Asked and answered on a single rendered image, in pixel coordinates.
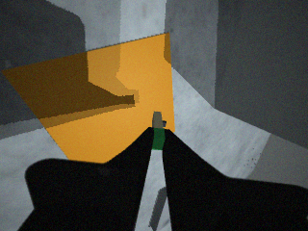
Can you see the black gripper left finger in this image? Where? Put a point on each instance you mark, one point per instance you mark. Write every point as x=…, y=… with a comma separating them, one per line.
x=117, y=183

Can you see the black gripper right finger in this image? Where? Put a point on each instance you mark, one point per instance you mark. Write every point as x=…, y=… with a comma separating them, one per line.
x=198, y=194

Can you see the orange flat square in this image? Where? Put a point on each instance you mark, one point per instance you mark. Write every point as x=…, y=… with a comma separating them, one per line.
x=95, y=104

